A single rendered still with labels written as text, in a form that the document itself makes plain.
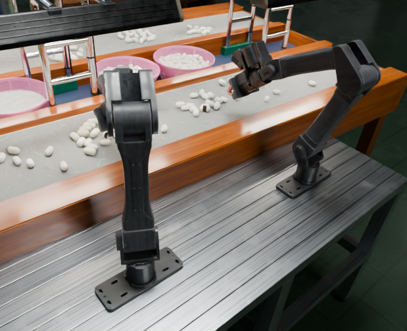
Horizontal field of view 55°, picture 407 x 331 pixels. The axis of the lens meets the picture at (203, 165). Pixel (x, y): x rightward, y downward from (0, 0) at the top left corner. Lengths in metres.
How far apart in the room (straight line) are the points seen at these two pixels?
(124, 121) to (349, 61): 0.56
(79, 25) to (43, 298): 0.68
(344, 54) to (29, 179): 0.85
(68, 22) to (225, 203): 0.64
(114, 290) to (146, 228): 0.17
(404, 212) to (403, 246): 0.27
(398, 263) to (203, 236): 1.29
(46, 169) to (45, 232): 0.21
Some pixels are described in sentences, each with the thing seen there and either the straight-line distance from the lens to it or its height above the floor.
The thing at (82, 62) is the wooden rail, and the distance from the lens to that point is 1.70.
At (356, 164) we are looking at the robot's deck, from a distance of 1.40.
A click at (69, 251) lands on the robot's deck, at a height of 0.67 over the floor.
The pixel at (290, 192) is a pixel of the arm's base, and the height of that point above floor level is 0.68.
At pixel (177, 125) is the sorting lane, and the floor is 0.74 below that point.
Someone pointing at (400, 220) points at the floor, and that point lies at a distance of 2.35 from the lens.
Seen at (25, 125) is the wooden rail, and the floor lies 0.75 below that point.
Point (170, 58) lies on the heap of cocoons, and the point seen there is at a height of 0.74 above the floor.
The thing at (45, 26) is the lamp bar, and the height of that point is 1.08.
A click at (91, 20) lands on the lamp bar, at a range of 1.14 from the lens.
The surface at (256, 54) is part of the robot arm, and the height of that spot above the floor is 1.00.
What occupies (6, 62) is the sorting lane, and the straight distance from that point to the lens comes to 1.82.
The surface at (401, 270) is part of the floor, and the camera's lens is 2.10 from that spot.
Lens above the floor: 1.42
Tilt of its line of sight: 37 degrees down
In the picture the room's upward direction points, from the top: 5 degrees clockwise
